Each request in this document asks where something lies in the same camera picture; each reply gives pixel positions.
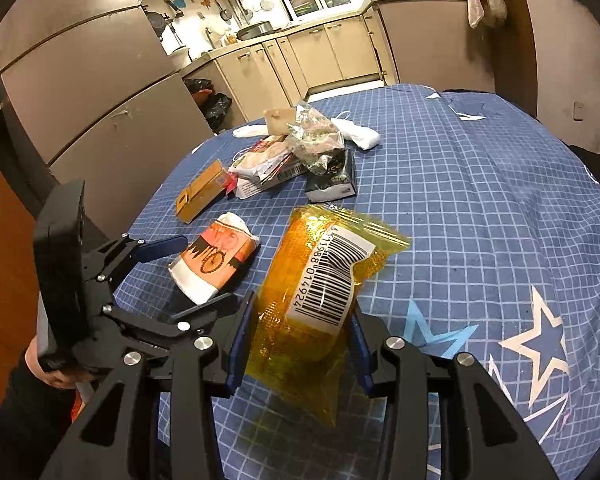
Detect black snack packet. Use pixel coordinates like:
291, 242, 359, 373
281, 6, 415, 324
305, 147, 357, 205

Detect grey refrigerator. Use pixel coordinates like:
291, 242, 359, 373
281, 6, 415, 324
0, 0, 216, 241

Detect metal wok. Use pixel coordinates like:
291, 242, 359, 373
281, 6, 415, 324
236, 21, 276, 42

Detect beige counter cabinet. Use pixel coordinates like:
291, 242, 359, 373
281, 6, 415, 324
370, 0, 497, 93

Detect black garbage bag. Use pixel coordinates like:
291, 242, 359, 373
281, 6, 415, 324
182, 77, 216, 107
200, 92, 233, 134

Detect yellow brown cardboard box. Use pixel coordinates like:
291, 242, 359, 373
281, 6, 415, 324
176, 159, 231, 223

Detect blue checked tablecloth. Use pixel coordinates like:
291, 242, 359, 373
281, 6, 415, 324
114, 82, 600, 480

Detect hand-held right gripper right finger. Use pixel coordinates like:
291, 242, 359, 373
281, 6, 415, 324
347, 306, 561, 480

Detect clear plastic bag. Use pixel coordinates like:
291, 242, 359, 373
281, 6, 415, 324
286, 101, 346, 176

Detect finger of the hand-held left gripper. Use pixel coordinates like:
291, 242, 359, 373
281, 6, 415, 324
100, 291, 242, 343
82, 234, 189, 286

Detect orange white printed packet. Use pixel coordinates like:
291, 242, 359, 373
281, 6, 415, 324
167, 212, 260, 306

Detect beige kitchen base cabinets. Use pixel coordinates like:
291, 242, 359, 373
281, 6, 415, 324
182, 14, 397, 128

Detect white tissue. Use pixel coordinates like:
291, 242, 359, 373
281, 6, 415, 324
232, 124, 272, 140

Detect wooden door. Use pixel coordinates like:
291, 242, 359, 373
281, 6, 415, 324
0, 142, 47, 403

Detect beige cardboard piece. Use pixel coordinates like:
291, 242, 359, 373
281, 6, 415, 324
263, 106, 301, 136

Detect person's left forearm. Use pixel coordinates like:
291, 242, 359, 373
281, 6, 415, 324
0, 360, 78, 480

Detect yellow plastic bag with barcode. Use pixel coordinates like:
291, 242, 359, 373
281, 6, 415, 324
245, 204, 412, 428

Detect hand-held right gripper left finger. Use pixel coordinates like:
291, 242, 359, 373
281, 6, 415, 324
39, 303, 256, 480

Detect white red printed box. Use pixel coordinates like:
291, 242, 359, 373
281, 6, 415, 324
234, 156, 309, 200

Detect person's left hand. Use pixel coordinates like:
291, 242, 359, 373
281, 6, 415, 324
24, 345, 78, 392

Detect white crumpled cloth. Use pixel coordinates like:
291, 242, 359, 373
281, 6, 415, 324
330, 115, 382, 150

